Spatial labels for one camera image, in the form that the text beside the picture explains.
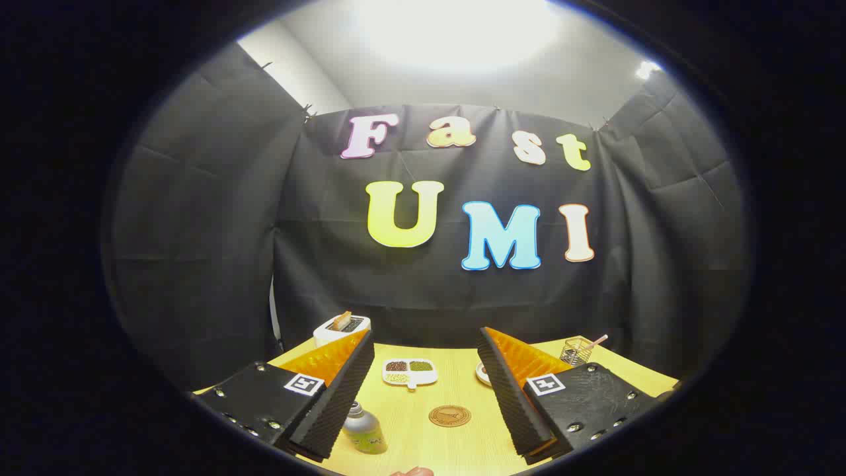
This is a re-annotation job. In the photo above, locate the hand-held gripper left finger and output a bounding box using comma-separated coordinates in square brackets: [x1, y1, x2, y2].
[192, 329, 375, 463]

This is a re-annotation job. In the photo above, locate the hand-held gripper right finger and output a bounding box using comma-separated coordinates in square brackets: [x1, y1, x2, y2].
[477, 327, 675, 465]

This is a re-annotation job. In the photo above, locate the silver green juice bottle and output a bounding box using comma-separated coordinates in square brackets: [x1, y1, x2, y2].
[342, 401, 389, 455]

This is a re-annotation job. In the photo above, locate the round cork coaster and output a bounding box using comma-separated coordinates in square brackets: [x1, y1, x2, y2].
[428, 405, 472, 428]

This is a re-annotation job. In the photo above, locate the white toaster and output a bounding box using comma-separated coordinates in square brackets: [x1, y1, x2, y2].
[313, 315, 371, 348]

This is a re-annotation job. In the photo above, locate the wooden table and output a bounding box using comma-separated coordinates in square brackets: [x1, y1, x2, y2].
[192, 334, 679, 476]

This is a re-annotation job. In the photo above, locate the white divided tray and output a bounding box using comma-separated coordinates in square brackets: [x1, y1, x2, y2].
[382, 358, 439, 391]

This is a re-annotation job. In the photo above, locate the bright ceiling light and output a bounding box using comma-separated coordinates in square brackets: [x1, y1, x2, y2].
[357, 0, 562, 70]

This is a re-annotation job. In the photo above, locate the metal wire holder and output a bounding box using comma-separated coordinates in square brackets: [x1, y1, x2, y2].
[560, 337, 594, 367]

